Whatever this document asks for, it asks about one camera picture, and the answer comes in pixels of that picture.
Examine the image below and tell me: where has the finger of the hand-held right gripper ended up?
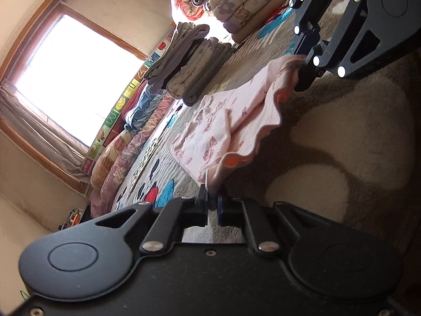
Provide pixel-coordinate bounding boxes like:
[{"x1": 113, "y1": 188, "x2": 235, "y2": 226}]
[
  {"x1": 288, "y1": 0, "x2": 329, "y2": 56},
  {"x1": 294, "y1": 0, "x2": 389, "y2": 92}
]

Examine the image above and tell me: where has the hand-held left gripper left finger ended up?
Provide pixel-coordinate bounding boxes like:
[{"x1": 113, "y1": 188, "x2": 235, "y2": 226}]
[{"x1": 95, "y1": 184, "x2": 212, "y2": 255}]

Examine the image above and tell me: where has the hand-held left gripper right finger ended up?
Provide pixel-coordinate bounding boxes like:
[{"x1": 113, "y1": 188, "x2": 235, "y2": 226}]
[{"x1": 215, "y1": 186, "x2": 330, "y2": 256}]

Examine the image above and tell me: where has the pink printed garment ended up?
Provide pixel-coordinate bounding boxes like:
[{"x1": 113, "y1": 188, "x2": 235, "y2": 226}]
[{"x1": 170, "y1": 54, "x2": 308, "y2": 195}]

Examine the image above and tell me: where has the stack of floral folded clothes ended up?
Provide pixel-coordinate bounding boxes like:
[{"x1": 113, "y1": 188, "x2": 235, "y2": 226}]
[{"x1": 192, "y1": 0, "x2": 290, "y2": 43}]

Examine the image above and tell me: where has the stack of grey folded clothes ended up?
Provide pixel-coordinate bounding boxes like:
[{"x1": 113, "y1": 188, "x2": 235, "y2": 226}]
[{"x1": 143, "y1": 22, "x2": 237, "y2": 106}]

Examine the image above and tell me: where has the grey cartoon printed blanket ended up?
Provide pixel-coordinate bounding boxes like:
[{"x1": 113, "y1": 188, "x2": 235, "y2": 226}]
[{"x1": 110, "y1": 0, "x2": 421, "y2": 303}]

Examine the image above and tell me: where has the orange tan blanket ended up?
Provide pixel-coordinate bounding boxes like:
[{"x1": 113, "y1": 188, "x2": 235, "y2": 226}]
[{"x1": 90, "y1": 128, "x2": 137, "y2": 188}]

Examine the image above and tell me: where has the blue quilt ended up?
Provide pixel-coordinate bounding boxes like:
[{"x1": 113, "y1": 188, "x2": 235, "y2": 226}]
[{"x1": 123, "y1": 84, "x2": 172, "y2": 132}]

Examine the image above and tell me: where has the black table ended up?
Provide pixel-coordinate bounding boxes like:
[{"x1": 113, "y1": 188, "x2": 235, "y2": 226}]
[{"x1": 57, "y1": 202, "x2": 92, "y2": 231}]

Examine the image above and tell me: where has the colourful alphabet foam mat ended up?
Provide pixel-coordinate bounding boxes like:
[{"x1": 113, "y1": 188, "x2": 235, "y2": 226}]
[{"x1": 80, "y1": 29, "x2": 178, "y2": 175}]

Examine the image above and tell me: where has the pile of small colourful items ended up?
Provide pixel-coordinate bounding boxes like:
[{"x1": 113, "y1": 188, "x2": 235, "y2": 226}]
[{"x1": 61, "y1": 207, "x2": 83, "y2": 229}]

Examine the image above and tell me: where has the window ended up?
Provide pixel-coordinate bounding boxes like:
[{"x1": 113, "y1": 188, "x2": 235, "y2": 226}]
[{"x1": 0, "y1": 2, "x2": 148, "y2": 159}]

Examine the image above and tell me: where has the grey curtain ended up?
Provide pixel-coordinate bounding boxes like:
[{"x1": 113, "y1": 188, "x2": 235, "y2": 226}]
[{"x1": 0, "y1": 79, "x2": 91, "y2": 185}]

